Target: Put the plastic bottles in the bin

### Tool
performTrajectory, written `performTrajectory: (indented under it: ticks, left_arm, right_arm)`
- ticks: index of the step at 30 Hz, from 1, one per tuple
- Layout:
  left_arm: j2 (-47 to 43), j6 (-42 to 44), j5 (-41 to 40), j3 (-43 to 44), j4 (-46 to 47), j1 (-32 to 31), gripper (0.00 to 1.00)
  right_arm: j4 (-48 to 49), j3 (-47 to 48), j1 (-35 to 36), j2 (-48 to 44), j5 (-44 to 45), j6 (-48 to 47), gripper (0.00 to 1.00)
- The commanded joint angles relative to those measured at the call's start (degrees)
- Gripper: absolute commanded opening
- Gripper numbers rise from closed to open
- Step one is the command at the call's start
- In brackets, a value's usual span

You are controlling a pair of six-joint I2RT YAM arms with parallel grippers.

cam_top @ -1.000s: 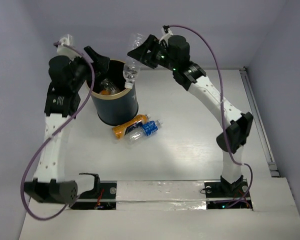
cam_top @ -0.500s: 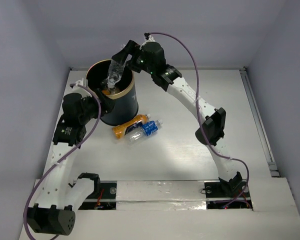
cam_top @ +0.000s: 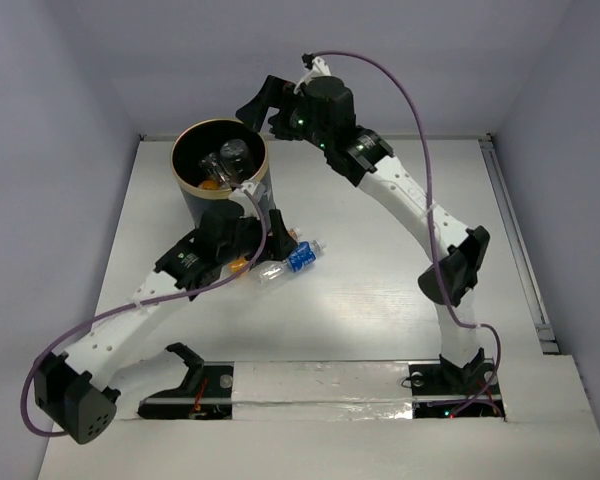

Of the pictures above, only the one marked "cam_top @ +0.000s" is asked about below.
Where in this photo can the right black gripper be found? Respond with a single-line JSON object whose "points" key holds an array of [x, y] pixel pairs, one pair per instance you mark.
{"points": [[255, 111]]}

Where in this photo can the clear bottle blue cap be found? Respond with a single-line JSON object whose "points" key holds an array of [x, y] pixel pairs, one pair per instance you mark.
{"points": [[237, 159]]}

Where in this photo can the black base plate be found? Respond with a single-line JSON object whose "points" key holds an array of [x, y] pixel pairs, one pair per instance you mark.
{"points": [[211, 401], [433, 397]]}

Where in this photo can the large orange labelled bottle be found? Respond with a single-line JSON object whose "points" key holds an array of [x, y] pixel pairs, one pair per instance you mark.
{"points": [[239, 263]]}

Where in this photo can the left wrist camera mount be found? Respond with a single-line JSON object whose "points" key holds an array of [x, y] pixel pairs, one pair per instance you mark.
{"points": [[250, 190]]}

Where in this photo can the clear bottle front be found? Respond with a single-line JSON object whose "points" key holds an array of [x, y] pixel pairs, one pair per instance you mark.
{"points": [[212, 165]]}

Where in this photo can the blue label water bottle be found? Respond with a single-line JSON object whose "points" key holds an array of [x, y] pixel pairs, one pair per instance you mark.
{"points": [[302, 257]]}

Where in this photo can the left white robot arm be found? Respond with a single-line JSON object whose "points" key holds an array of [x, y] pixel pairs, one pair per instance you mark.
{"points": [[70, 382]]}

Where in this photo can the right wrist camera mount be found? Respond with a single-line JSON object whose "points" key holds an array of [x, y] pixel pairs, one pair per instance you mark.
{"points": [[315, 67]]}

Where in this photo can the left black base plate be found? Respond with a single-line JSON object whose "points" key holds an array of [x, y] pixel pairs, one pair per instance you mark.
{"points": [[211, 401]]}

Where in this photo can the small orange juice bottle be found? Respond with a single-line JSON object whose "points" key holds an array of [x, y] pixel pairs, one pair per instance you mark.
{"points": [[210, 185]]}

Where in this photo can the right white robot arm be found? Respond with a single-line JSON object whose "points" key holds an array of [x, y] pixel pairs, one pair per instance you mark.
{"points": [[456, 251]]}

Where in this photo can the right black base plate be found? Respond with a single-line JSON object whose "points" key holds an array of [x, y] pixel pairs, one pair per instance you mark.
{"points": [[433, 397]]}

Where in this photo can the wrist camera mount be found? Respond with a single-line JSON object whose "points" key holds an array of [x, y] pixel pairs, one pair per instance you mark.
{"points": [[315, 67], [250, 190]]}

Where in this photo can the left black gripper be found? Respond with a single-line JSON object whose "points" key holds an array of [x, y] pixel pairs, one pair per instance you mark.
{"points": [[262, 240]]}

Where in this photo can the dark blue gold-rimmed bin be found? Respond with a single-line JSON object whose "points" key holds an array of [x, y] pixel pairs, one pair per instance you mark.
{"points": [[206, 137]]}

